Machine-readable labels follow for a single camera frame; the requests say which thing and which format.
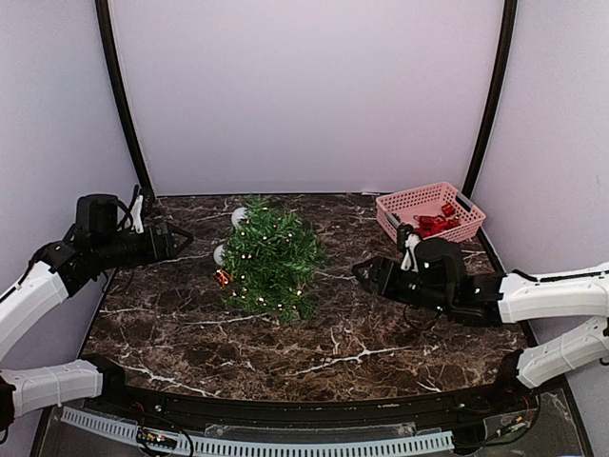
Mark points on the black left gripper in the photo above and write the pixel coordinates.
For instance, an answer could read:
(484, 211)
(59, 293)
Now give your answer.
(165, 240)

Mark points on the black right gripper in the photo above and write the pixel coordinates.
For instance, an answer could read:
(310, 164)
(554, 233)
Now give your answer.
(380, 264)

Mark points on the white ball ornament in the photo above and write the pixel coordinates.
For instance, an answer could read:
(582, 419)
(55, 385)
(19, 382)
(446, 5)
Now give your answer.
(238, 216)
(219, 255)

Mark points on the red gold drum ornament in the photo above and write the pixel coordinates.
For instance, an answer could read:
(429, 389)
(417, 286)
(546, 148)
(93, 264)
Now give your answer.
(223, 278)

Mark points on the pink plastic basket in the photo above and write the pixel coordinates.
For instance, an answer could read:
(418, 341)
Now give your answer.
(399, 208)

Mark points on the small green christmas tree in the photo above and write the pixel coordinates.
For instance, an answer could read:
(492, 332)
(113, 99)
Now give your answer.
(273, 256)

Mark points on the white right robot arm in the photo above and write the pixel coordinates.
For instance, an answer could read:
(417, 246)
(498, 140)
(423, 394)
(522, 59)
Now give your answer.
(581, 293)

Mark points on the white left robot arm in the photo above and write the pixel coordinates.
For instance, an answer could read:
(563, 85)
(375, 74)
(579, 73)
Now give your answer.
(37, 292)

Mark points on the red ornaments in basket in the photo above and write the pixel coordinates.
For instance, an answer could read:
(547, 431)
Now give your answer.
(429, 225)

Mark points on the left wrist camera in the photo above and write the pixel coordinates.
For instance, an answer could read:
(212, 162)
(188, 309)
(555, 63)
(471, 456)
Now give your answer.
(137, 209)

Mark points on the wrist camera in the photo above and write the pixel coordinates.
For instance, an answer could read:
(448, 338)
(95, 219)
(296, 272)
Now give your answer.
(407, 239)
(137, 209)

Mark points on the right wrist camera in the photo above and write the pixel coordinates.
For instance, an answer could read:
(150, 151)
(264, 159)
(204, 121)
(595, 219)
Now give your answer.
(407, 239)

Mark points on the white perforated cable tray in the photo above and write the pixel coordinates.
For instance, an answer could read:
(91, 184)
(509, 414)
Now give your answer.
(159, 442)

